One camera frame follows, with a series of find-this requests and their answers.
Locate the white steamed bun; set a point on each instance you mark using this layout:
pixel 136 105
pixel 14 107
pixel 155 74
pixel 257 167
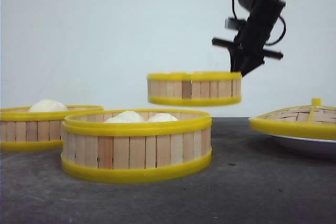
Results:
pixel 126 117
pixel 162 117
pixel 48 105

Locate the bamboo steamer basket orange slat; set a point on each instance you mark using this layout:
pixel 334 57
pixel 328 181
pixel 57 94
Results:
pixel 103 152

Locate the woven bamboo steamer lid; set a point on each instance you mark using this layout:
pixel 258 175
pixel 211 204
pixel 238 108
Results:
pixel 314 121

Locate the white plate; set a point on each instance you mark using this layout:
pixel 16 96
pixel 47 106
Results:
pixel 307 146

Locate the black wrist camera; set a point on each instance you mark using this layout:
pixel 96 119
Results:
pixel 234 23

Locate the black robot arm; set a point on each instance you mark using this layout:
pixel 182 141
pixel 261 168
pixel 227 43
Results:
pixel 247 50

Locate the bamboo steamer basket dark slat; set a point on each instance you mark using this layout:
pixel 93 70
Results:
pixel 201 88

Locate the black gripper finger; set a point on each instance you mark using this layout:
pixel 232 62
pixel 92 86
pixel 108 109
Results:
pixel 236 60
pixel 249 64

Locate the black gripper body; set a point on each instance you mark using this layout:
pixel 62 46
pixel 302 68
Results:
pixel 251 39

